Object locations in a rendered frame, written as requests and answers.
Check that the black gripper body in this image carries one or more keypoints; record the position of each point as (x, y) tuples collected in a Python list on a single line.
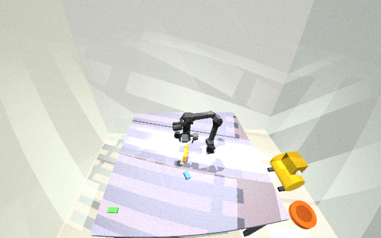
[(195, 135)]

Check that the light blue rectangular block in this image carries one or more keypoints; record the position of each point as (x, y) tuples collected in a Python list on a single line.
[(187, 175)]

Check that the small green block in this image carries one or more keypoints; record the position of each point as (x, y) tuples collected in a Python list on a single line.
[(113, 210)]

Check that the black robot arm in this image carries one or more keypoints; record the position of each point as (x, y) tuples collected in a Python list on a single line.
[(188, 118)]

